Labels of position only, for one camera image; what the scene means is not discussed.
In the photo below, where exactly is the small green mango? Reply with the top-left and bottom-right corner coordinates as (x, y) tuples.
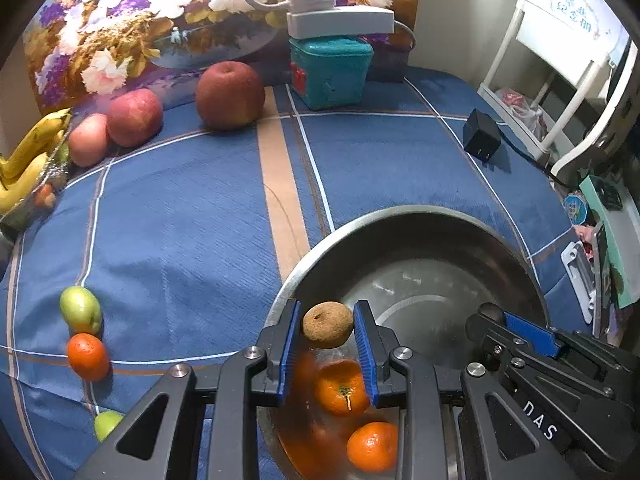
(59, 286), (103, 336)

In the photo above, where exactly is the orange tangerine with stem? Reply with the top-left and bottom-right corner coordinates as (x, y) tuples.
(314, 359), (371, 417)

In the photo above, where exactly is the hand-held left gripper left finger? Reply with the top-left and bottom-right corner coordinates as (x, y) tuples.
(72, 299), (302, 480)

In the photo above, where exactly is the red striped apple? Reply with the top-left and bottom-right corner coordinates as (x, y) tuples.
(106, 88), (165, 148)

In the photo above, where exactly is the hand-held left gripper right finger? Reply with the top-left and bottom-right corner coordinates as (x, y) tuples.
(351, 299), (571, 480)

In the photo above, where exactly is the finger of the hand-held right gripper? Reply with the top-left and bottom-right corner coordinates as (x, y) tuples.
(465, 310), (551, 401)
(502, 310), (608, 391)

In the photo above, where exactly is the black power adapter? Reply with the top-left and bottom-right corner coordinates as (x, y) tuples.
(462, 109), (502, 163)

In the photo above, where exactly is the yellow banana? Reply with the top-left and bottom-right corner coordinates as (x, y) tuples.
(0, 152), (50, 215)
(0, 107), (73, 181)

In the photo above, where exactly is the floral wall poster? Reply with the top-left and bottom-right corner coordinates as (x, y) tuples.
(22, 0), (426, 116)

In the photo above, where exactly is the pale pink apple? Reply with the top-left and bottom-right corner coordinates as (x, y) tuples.
(67, 113), (112, 168)

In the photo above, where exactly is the teal plastic box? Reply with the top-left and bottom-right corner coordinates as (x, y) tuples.
(289, 35), (376, 111)

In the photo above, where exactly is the clear plastic container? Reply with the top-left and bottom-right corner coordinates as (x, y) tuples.
(0, 137), (73, 241)

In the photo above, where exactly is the red plastic bag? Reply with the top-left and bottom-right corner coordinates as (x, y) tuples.
(495, 87), (543, 131)

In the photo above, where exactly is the black cable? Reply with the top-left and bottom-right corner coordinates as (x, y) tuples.
(497, 120), (581, 193)

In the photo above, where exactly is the dark red apple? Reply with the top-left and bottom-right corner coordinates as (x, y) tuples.
(195, 61), (266, 132)

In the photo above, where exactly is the white plastic bracket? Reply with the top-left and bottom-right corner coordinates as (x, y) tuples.
(560, 241), (598, 323)

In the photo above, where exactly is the green board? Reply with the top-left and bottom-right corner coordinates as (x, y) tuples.
(580, 175), (640, 311)

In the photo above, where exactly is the white metal rack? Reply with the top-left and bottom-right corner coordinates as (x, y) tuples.
(477, 0), (640, 181)

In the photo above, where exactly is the white power strip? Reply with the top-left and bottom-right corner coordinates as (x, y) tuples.
(286, 0), (397, 41)

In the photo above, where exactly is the round metal bowl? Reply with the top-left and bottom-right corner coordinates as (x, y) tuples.
(262, 204), (548, 480)

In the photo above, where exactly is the brown kiwi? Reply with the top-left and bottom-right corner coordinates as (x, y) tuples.
(302, 301), (355, 349)

